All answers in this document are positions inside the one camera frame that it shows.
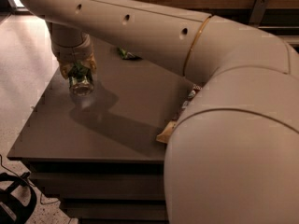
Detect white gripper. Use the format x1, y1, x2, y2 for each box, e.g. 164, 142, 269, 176
51, 34, 96, 79

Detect green soda can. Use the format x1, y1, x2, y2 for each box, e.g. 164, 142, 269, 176
68, 63, 94, 96

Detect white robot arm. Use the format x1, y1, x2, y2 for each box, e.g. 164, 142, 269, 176
21, 0, 299, 224

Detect green chip bag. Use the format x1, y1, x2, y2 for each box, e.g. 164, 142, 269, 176
117, 48, 140, 61

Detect yellow brown sea salt chip bag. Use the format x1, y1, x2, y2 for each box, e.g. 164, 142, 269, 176
156, 83, 204, 145

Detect right metal wall bracket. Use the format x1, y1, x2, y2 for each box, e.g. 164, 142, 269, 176
249, 0, 270, 27

